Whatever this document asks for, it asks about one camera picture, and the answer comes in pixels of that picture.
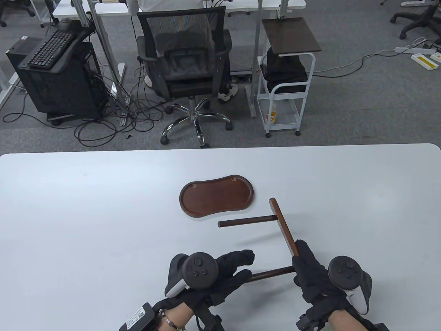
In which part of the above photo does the wooden key rack tray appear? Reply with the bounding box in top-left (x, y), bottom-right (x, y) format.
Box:
top-left (179, 175), bottom-right (255, 218)

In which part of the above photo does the person's left hand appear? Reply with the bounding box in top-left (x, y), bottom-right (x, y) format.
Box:
top-left (152, 250), bottom-right (255, 311)

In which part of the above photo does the black bag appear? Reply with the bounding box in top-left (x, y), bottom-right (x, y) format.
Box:
top-left (260, 48), bottom-right (308, 93)

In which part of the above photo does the white rolling cart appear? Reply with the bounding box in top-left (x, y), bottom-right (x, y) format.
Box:
top-left (257, 52), bottom-right (316, 138)

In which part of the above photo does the black keyboard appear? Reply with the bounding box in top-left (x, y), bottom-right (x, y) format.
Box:
top-left (28, 30), bottom-right (74, 68)

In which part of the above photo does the person's right forearm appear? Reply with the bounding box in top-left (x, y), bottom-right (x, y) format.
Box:
top-left (327, 309), bottom-right (390, 331)

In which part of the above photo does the dark wooden board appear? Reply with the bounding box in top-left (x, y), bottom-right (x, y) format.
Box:
top-left (262, 17), bottom-right (321, 56)

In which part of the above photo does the wooden key rack rod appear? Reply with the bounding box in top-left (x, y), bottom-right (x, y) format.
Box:
top-left (249, 266), bottom-right (296, 282)
top-left (218, 214), bottom-right (276, 228)

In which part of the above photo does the person's left forearm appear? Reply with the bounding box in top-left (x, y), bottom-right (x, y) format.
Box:
top-left (157, 305), bottom-right (195, 331)

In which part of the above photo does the beaded bracelet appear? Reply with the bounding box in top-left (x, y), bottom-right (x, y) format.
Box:
top-left (159, 309), bottom-right (186, 331)

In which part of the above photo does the black mesh office chair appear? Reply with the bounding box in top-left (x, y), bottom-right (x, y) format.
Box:
top-left (137, 6), bottom-right (233, 148)

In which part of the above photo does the black computer tower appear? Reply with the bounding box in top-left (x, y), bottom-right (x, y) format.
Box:
top-left (6, 37), bottom-right (109, 119)

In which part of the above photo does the black keyboard tray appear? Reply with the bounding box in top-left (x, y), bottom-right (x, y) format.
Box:
top-left (18, 21), bottom-right (95, 73)

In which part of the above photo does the black office chair base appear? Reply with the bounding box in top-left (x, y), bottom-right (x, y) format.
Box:
top-left (390, 0), bottom-right (441, 40)
top-left (0, 0), bottom-right (35, 27)

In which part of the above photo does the white floor cable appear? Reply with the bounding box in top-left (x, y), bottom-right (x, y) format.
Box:
top-left (315, 48), bottom-right (397, 73)

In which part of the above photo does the black white hand controller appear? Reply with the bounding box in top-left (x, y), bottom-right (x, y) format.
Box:
top-left (165, 252), bottom-right (219, 299)
top-left (328, 256), bottom-right (373, 315)

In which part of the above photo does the wooden key rack bar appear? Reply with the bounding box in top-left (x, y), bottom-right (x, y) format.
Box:
top-left (269, 198), bottom-right (300, 257)

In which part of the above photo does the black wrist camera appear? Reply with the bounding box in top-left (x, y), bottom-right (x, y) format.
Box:
top-left (196, 309), bottom-right (224, 331)
top-left (296, 312), bottom-right (328, 331)

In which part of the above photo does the person's right hand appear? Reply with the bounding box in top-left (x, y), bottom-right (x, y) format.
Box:
top-left (292, 240), bottom-right (355, 312)

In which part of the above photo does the bundle of black cables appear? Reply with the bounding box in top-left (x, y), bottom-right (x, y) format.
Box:
top-left (3, 66), bottom-right (166, 147)

